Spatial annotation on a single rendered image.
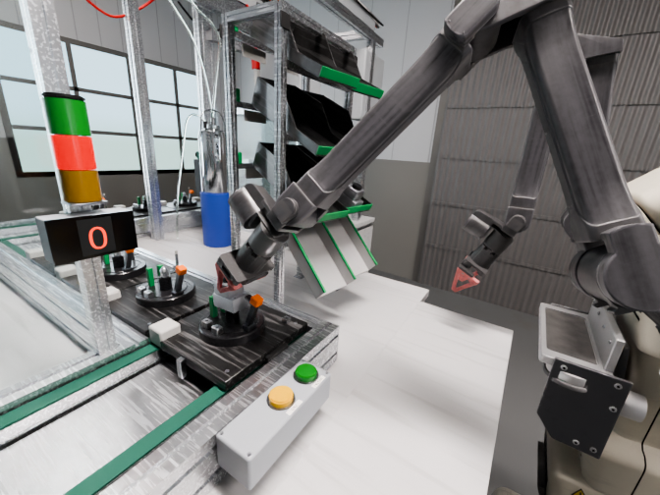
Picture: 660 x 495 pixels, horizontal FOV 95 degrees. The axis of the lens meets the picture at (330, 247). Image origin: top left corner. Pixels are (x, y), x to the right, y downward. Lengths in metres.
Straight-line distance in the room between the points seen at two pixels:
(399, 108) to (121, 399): 0.68
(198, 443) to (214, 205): 1.20
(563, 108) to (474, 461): 0.57
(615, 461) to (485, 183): 2.67
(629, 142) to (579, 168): 2.74
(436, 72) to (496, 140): 2.72
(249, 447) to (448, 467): 0.34
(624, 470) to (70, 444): 0.90
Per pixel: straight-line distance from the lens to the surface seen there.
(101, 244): 0.63
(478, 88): 3.30
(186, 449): 0.54
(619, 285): 0.47
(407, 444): 0.67
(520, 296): 3.42
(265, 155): 0.87
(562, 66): 0.53
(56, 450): 0.67
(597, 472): 0.83
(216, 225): 1.59
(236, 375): 0.61
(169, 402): 0.67
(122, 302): 0.93
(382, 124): 0.50
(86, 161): 0.61
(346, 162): 0.50
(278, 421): 0.54
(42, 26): 0.67
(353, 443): 0.65
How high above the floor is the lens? 1.36
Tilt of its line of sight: 18 degrees down
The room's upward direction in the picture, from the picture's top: 4 degrees clockwise
